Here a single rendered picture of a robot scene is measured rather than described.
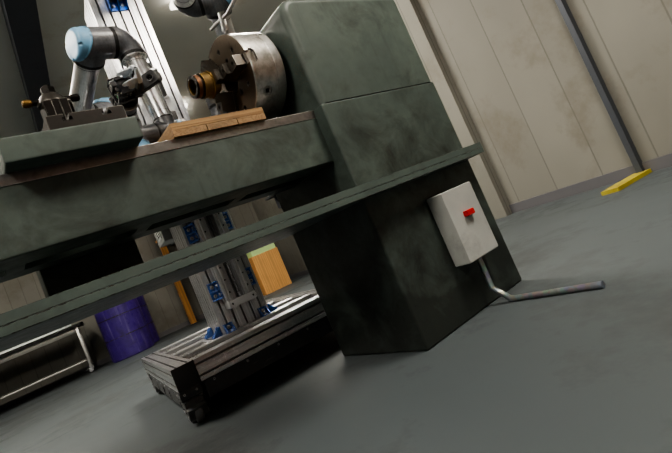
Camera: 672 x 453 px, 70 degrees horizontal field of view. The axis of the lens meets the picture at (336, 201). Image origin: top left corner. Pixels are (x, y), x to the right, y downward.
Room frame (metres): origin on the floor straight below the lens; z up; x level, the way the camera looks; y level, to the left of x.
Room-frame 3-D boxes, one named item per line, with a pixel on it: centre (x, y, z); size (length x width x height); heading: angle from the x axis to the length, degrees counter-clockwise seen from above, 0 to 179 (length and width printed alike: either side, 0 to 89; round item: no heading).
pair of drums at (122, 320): (7.44, 3.71, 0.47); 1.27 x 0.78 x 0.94; 30
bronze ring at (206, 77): (1.57, 0.25, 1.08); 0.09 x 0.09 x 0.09; 38
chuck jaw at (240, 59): (1.54, 0.14, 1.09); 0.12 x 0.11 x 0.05; 38
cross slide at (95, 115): (1.31, 0.61, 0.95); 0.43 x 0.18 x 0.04; 38
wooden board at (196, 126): (1.51, 0.33, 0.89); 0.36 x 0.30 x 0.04; 38
